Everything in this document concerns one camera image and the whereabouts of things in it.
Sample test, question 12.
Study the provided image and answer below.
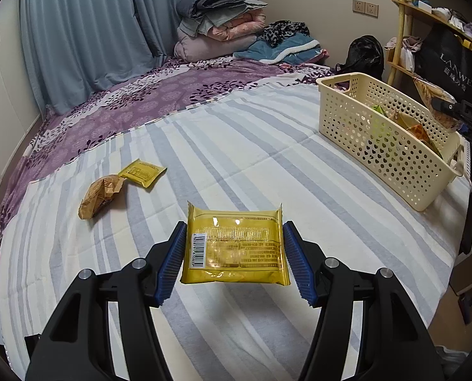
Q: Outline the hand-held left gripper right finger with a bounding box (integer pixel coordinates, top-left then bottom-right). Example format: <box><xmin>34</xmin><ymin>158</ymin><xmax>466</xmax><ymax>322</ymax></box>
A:
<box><xmin>282</xmin><ymin>220</ymin><xmax>445</xmax><ymax>381</ymax></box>

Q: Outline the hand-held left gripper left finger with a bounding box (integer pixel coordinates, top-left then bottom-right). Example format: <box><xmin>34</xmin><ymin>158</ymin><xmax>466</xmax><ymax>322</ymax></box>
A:
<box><xmin>25</xmin><ymin>220</ymin><xmax>189</xmax><ymax>381</ymax></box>

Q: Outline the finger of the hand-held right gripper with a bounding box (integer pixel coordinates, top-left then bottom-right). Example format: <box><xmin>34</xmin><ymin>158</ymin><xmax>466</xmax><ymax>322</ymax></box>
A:
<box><xmin>430</xmin><ymin>97</ymin><xmax>465</xmax><ymax>119</ymax></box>

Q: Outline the large yellow snack packet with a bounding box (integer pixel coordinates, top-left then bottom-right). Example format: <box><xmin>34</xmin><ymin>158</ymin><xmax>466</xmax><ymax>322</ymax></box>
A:
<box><xmin>179</xmin><ymin>200</ymin><xmax>291</xmax><ymax>286</ymax></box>

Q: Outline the cream perforated plastic basket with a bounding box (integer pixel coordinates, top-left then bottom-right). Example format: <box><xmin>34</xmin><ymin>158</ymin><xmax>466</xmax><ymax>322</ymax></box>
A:
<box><xmin>316</xmin><ymin>72</ymin><xmax>465</xmax><ymax>212</ymax></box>

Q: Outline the black shopping bag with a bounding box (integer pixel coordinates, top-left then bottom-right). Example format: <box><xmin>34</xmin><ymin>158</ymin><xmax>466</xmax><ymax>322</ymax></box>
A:
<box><xmin>415</xmin><ymin>24</ymin><xmax>472</xmax><ymax>106</ymax></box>

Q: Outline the pink cloth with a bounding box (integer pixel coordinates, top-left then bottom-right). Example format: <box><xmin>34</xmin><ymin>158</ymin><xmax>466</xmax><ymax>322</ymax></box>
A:
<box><xmin>386</xmin><ymin>36</ymin><xmax>423</xmax><ymax>70</ymax></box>

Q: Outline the small yellow snack packet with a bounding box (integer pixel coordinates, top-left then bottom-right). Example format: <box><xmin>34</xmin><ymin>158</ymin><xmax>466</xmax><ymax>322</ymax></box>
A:
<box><xmin>118</xmin><ymin>159</ymin><xmax>168</xmax><ymax>189</ymax></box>

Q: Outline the bamboo shelf rack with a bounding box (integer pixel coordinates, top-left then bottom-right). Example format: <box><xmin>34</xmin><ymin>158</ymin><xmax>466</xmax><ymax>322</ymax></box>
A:
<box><xmin>385</xmin><ymin>0</ymin><xmax>472</xmax><ymax>88</ymax></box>

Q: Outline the brown crumpled snack packet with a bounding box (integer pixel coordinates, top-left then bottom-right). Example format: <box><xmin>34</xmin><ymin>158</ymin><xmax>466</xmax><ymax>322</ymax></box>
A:
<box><xmin>78</xmin><ymin>174</ymin><xmax>130</xmax><ymax>220</ymax></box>

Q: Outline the striped white blanket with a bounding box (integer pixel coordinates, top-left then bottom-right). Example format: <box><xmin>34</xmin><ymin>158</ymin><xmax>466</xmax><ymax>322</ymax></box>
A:
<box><xmin>0</xmin><ymin>73</ymin><xmax>471</xmax><ymax>381</ymax></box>

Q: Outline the cardboard box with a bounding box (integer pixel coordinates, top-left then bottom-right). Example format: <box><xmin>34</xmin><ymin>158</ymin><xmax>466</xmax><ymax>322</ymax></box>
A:
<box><xmin>449</xmin><ymin>246</ymin><xmax>472</xmax><ymax>326</ymax></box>

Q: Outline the purple floral bedsheet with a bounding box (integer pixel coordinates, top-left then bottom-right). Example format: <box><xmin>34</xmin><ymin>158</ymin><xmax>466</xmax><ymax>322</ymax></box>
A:
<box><xmin>0</xmin><ymin>56</ymin><xmax>336</xmax><ymax>276</ymax></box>

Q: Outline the blue fleece garment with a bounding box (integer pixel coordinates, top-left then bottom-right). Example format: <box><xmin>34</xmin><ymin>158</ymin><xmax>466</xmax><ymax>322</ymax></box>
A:
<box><xmin>233</xmin><ymin>34</ymin><xmax>328</xmax><ymax>64</ymax></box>

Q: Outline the leopard print cloth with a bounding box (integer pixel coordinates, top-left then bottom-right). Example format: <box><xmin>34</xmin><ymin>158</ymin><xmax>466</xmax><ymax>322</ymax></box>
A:
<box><xmin>260</xmin><ymin>21</ymin><xmax>311</xmax><ymax>47</ymax></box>

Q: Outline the lilac folded quilt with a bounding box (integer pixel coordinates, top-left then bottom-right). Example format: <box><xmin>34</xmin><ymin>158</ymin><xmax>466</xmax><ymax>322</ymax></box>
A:
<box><xmin>174</xmin><ymin>34</ymin><xmax>258</xmax><ymax>62</ymax></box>

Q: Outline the pink floral quilt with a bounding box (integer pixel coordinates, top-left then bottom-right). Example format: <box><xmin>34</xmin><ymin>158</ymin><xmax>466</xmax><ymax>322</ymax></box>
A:
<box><xmin>208</xmin><ymin>13</ymin><xmax>266</xmax><ymax>40</ymax></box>

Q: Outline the white wardrobe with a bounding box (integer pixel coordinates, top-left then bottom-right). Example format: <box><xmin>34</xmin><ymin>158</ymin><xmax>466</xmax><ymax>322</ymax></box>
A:
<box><xmin>0</xmin><ymin>0</ymin><xmax>48</xmax><ymax>223</ymax></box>

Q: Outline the light grey folded blanket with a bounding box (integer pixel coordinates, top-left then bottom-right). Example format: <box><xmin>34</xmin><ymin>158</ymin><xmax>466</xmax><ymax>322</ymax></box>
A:
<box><xmin>179</xmin><ymin>8</ymin><xmax>245</xmax><ymax>37</ymax></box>

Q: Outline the blue-grey curtain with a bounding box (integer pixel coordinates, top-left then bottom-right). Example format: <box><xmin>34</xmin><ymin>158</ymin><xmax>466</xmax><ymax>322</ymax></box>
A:
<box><xmin>19</xmin><ymin>0</ymin><xmax>245</xmax><ymax>116</ymax></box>

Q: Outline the dark grey folded blanket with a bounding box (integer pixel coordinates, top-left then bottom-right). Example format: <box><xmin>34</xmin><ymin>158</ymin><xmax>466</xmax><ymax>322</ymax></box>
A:
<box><xmin>176</xmin><ymin>0</ymin><xmax>268</xmax><ymax>18</ymax></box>

